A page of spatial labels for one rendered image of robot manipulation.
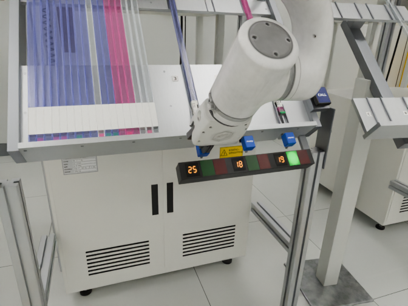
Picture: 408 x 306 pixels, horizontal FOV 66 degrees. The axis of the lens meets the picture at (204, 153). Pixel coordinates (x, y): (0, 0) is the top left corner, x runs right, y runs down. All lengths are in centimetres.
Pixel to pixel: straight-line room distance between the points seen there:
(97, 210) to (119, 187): 11
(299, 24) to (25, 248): 69
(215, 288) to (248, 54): 106
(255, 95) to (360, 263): 126
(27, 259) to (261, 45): 65
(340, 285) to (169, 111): 103
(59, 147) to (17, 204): 15
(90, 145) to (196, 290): 83
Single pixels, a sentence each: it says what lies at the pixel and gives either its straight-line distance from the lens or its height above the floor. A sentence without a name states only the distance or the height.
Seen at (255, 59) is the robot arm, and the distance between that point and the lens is 40.
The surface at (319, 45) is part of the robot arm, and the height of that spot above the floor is 92.
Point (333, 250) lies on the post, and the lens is 132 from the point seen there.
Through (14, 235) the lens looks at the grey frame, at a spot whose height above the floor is 52.
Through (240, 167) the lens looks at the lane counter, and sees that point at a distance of 71.
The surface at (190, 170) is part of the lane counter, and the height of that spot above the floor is 65.
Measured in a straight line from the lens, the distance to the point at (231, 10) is 98.
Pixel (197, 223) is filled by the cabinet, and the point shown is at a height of 26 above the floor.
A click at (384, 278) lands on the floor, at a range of 158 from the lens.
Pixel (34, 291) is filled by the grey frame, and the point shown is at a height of 37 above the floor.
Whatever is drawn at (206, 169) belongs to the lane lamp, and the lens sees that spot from 69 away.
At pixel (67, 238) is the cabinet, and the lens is 115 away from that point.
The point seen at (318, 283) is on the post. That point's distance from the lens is 142.
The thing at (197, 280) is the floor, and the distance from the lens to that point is 136.
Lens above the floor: 94
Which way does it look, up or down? 21 degrees down
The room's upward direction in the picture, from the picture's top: 2 degrees clockwise
